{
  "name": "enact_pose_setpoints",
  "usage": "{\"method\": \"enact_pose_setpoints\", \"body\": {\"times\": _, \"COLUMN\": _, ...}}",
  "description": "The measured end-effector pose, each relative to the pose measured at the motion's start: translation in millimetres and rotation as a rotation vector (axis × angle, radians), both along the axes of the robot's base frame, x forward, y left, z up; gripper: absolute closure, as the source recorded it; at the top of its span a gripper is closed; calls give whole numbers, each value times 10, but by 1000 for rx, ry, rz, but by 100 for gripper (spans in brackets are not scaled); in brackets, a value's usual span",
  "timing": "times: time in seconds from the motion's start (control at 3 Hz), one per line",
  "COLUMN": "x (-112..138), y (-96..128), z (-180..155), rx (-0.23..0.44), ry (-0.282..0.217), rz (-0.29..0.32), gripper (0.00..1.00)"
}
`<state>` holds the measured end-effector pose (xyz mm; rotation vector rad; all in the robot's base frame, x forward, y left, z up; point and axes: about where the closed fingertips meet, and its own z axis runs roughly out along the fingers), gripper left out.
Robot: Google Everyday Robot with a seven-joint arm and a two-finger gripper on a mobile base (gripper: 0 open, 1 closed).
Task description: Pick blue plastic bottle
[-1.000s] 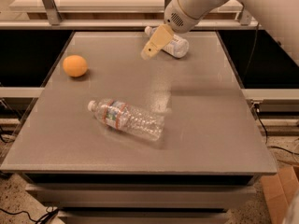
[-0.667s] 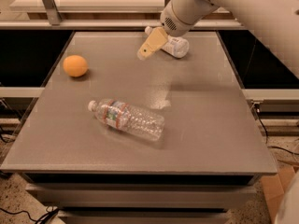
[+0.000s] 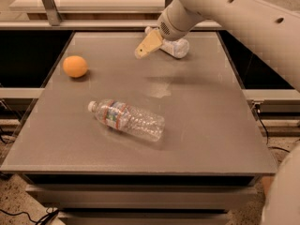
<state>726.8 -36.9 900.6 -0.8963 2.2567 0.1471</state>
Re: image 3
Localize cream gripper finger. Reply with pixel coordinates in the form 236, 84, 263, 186
135, 29, 163, 59

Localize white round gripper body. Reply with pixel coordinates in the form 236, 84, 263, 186
157, 0, 201, 41

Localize blue label plastic bottle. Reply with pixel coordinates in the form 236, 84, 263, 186
144, 26, 189, 59

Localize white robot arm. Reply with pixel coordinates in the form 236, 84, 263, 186
135, 0, 300, 225

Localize red label clear plastic bottle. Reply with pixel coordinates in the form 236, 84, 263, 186
87, 99, 165, 142

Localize orange fruit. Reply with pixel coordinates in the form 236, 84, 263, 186
63, 55, 88, 78

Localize grey table cabinet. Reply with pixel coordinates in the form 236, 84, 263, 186
1, 32, 277, 225

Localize cardboard box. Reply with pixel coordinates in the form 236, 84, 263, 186
262, 176, 274, 196

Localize black cable right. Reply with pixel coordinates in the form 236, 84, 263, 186
254, 105, 292, 153

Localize left metal bracket post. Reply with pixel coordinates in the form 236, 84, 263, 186
41, 0, 61, 26

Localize black floor cable left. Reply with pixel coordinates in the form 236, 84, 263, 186
0, 207, 60, 225

